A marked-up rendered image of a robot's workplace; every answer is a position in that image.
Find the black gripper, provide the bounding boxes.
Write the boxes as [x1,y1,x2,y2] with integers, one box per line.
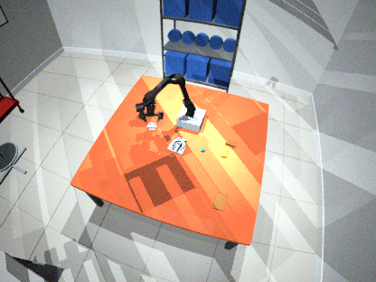
[138,109,164,123]

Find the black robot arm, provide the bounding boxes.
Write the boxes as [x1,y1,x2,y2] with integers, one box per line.
[135,72,196,117]

